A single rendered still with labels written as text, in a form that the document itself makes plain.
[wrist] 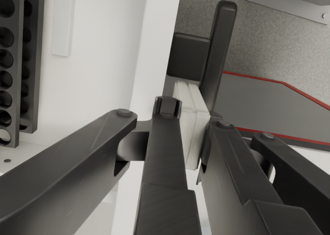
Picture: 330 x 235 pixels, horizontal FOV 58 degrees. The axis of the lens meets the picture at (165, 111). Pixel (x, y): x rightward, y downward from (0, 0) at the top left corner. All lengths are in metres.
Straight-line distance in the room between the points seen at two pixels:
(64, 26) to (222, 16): 0.13
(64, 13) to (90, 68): 0.05
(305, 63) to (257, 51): 0.18
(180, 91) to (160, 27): 0.04
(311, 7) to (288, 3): 0.08
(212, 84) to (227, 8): 0.05
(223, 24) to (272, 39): 0.98
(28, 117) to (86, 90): 0.05
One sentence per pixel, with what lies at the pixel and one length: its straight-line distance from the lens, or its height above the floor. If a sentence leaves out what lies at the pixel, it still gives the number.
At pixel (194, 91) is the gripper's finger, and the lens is 0.18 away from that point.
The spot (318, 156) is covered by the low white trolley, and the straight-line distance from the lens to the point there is 0.42.
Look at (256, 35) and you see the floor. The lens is 1.15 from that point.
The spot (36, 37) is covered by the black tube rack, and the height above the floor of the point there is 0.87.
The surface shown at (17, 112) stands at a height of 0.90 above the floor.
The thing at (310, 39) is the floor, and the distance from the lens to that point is 1.21.
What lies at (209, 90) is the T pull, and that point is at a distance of 0.19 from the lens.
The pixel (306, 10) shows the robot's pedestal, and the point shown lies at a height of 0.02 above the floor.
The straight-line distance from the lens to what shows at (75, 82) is 0.28.
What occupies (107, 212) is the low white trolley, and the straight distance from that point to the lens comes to 0.43.
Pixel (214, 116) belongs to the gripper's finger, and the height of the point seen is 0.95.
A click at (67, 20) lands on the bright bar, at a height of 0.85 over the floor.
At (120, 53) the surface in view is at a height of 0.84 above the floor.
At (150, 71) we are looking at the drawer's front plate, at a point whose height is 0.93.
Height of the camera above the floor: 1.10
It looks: 73 degrees down
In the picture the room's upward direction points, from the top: 178 degrees counter-clockwise
